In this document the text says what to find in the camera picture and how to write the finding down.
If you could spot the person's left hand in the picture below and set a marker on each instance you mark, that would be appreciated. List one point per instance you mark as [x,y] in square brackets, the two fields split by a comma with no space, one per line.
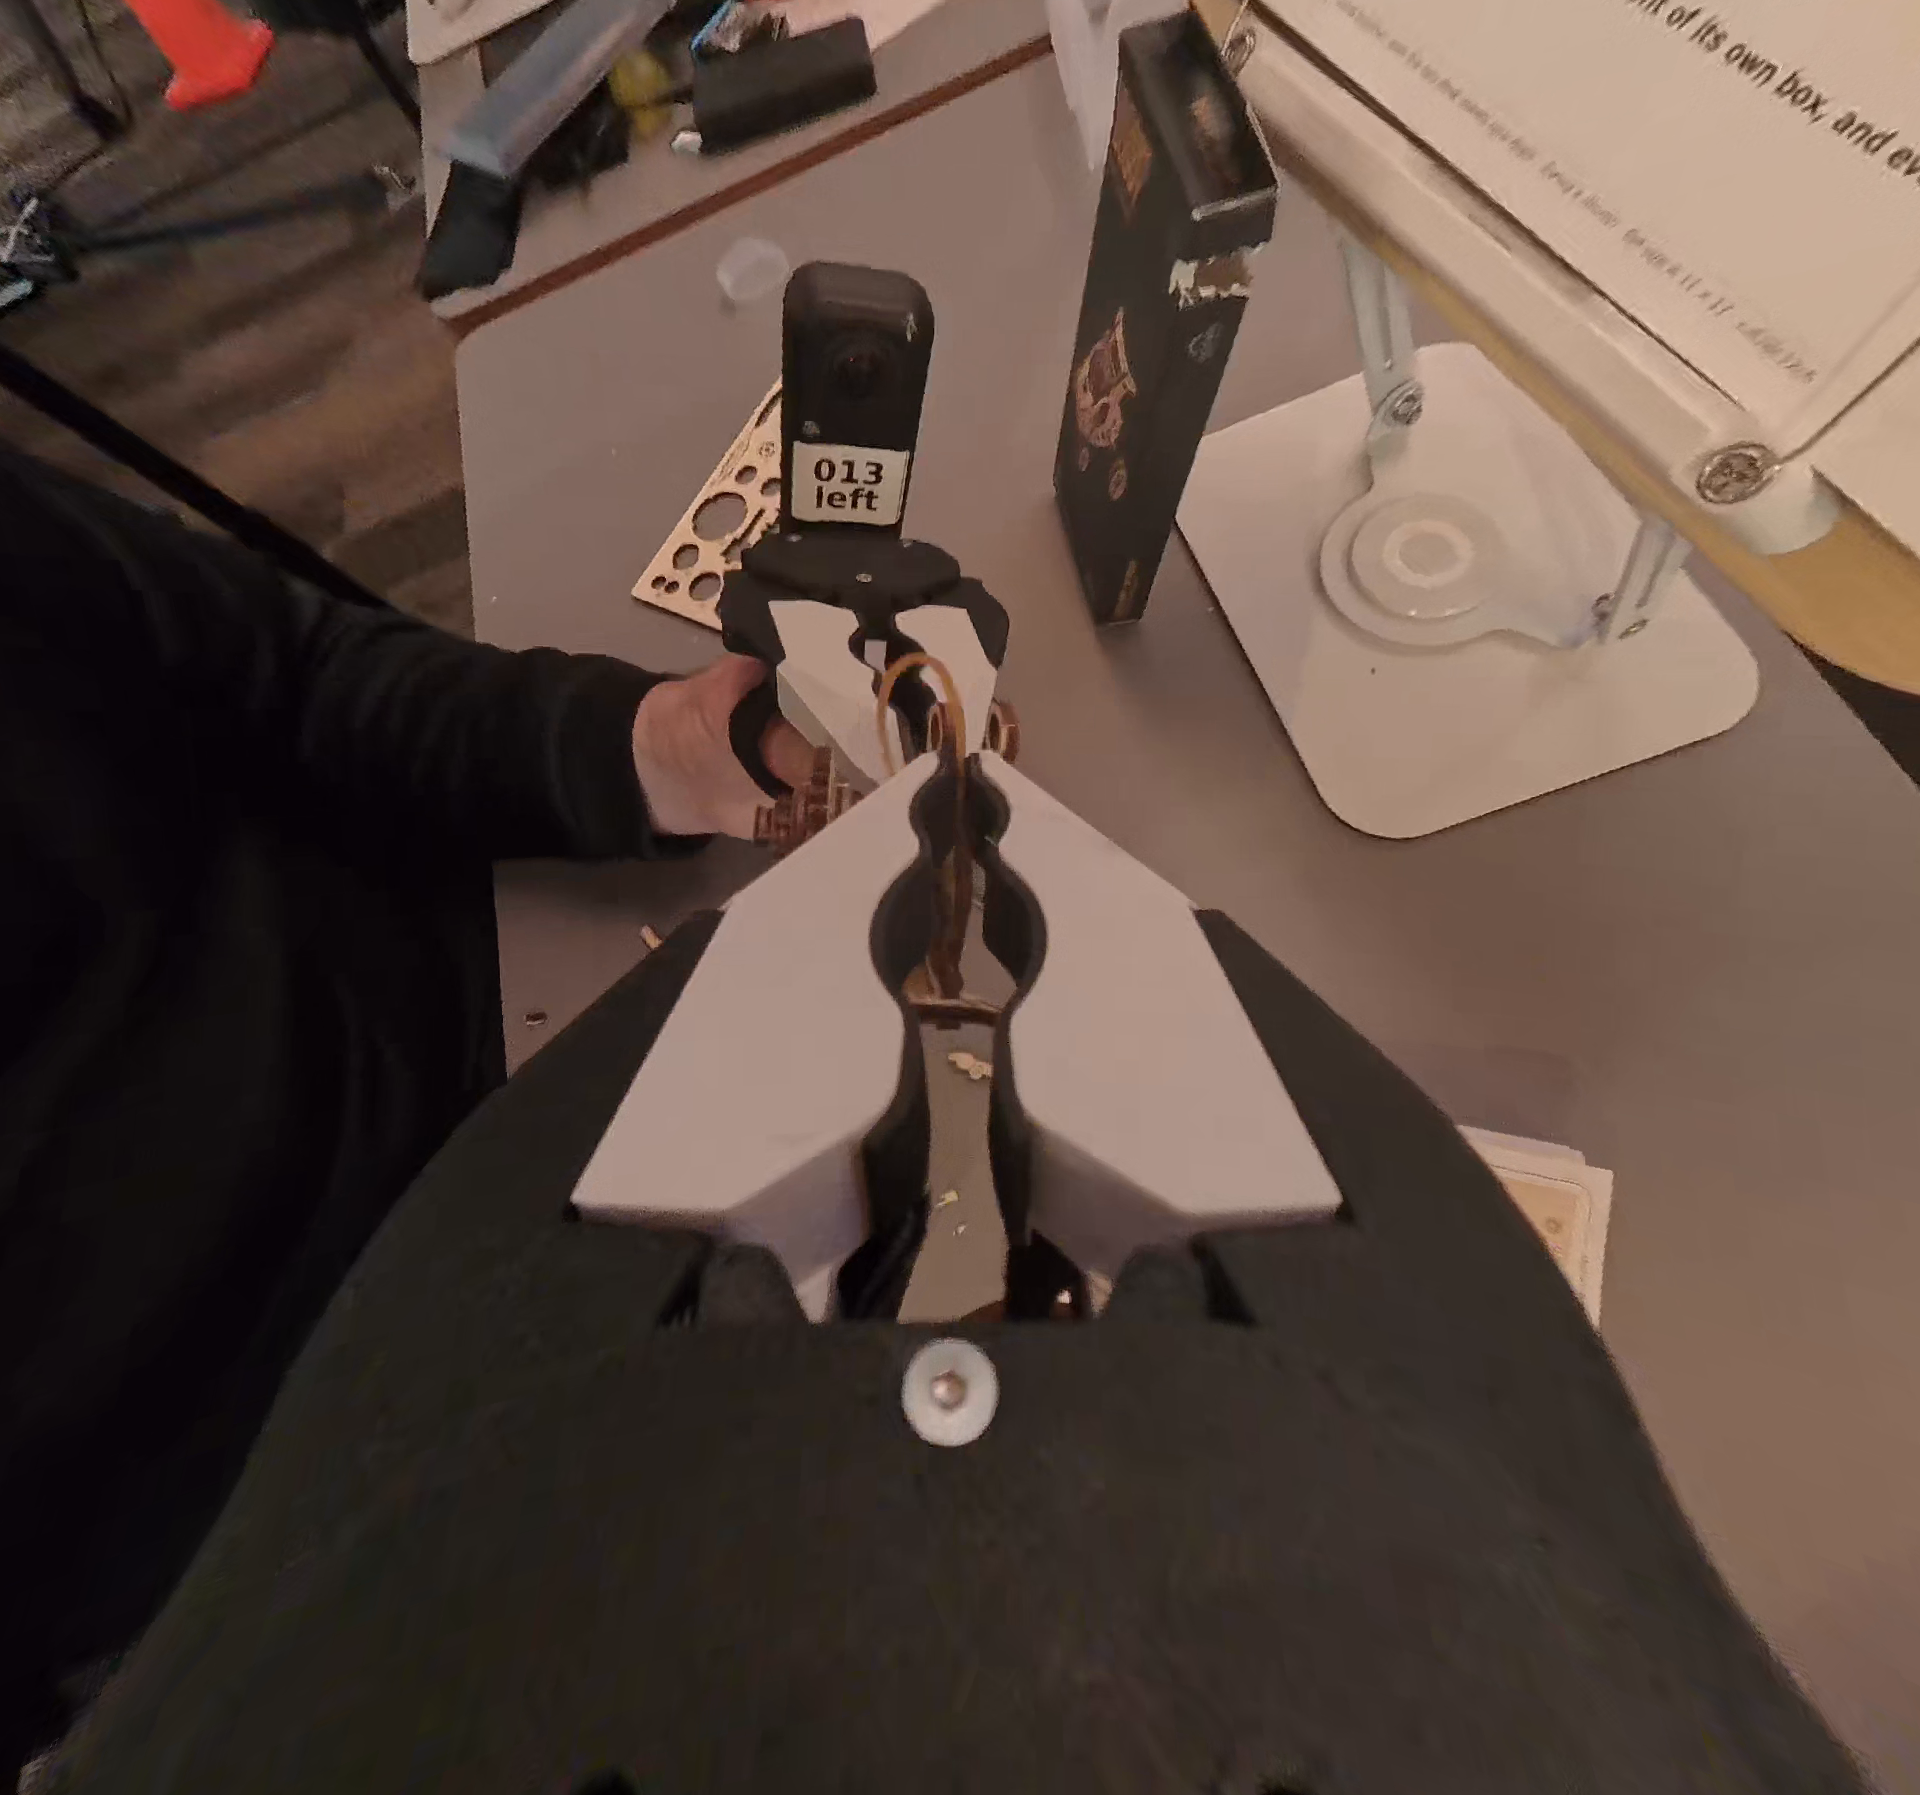
[676,761]

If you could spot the grey-blue folder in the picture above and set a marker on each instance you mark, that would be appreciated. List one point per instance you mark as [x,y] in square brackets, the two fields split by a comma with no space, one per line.
[555,100]

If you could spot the clear plastic box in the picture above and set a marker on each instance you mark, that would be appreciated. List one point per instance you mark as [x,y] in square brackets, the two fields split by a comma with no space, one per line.
[1105,39]

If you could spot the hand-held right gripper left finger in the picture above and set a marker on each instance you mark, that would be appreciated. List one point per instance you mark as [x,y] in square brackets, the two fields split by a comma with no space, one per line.
[736,1074]

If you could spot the grey desk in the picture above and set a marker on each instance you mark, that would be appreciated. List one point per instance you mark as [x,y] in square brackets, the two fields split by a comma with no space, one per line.
[646,229]

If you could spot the black model kit box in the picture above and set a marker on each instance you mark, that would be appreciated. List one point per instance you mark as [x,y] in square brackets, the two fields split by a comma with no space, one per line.
[1156,327]

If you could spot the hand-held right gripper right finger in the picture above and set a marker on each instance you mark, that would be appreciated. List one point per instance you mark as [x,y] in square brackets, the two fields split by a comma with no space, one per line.
[1184,1074]

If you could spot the instruction sheet stand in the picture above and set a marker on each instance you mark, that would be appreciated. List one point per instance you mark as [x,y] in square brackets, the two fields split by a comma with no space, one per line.
[1500,625]

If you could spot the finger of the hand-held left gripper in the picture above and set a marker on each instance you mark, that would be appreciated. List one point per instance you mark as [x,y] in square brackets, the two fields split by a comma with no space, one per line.
[967,670]
[824,670]

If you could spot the wooden mechanical model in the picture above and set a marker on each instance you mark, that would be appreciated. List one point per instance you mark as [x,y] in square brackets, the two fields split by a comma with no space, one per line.
[803,806]

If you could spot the clear round cap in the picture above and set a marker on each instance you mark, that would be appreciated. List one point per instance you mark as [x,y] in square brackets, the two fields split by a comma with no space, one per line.
[752,272]

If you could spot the person's left forearm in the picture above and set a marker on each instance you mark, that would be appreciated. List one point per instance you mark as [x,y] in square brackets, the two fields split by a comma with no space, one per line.
[497,733]

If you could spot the open instruction booklet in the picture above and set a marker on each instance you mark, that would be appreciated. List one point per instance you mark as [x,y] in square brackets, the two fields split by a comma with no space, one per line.
[1556,1211]

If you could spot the black rectangular device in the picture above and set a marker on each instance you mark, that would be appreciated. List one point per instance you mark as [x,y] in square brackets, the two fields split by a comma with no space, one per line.
[779,84]

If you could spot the wooden sheet with holes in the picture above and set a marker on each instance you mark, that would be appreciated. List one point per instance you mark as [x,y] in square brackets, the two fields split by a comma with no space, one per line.
[706,549]

